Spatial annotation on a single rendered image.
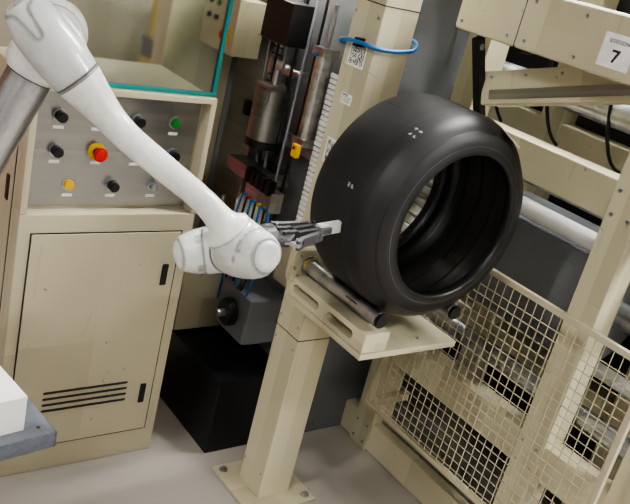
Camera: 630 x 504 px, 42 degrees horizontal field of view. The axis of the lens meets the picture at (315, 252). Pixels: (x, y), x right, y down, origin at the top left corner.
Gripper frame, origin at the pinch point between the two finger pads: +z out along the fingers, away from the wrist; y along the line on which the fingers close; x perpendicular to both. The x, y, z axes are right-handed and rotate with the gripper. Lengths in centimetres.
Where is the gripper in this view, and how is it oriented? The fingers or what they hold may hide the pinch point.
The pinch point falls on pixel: (328, 228)
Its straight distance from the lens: 205.7
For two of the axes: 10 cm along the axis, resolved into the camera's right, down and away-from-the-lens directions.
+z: 8.2, -1.6, 5.5
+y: -5.6, -4.2, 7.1
